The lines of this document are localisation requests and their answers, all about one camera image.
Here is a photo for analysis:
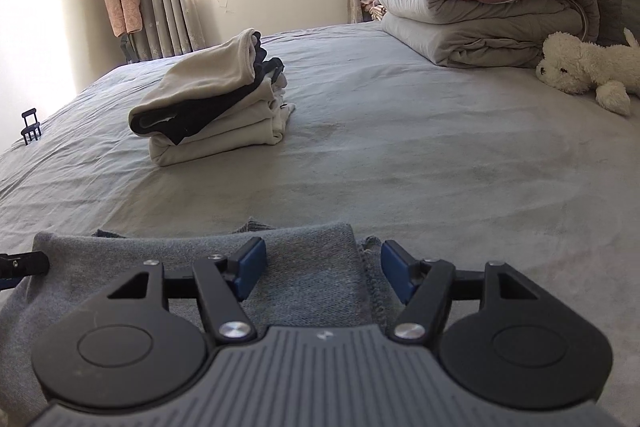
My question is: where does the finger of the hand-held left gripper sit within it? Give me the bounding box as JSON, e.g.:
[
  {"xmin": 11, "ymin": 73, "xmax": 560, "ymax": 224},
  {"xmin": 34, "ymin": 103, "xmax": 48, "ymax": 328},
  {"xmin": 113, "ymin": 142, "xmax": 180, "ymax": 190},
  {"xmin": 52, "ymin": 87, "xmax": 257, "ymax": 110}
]
[{"xmin": 0, "ymin": 251, "xmax": 51, "ymax": 293}]

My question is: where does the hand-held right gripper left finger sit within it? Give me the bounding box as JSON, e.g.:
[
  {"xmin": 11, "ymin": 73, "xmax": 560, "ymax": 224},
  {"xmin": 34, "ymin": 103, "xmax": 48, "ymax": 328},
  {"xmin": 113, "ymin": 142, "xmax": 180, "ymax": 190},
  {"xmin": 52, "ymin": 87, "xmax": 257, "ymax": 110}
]
[{"xmin": 106, "ymin": 237, "xmax": 267, "ymax": 343}]

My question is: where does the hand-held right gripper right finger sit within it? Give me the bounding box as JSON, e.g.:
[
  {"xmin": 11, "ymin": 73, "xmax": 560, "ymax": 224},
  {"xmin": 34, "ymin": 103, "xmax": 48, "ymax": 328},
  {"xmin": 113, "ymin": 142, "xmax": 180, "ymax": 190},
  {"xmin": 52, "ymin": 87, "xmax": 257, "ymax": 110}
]
[{"xmin": 381, "ymin": 241, "xmax": 538, "ymax": 343}]

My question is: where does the grey knit sweater with print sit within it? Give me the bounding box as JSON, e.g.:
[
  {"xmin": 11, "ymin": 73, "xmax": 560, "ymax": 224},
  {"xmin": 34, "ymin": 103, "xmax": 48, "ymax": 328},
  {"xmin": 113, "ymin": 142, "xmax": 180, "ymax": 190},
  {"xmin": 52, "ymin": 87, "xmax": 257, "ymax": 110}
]
[{"xmin": 0, "ymin": 217, "xmax": 401, "ymax": 427}]

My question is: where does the small black toy chair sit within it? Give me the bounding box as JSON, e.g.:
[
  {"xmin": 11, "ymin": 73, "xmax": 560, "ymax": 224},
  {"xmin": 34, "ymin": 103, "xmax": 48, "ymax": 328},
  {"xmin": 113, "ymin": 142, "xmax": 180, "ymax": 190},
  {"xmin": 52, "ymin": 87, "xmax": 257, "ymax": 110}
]
[{"xmin": 21, "ymin": 108, "xmax": 42, "ymax": 144}]

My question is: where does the white plush dog toy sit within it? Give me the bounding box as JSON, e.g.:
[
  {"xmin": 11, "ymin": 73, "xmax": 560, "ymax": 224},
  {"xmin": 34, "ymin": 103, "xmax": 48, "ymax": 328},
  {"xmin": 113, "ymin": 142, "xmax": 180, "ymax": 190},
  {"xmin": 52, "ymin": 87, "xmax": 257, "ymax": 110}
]
[{"xmin": 536, "ymin": 28, "xmax": 640, "ymax": 116}]

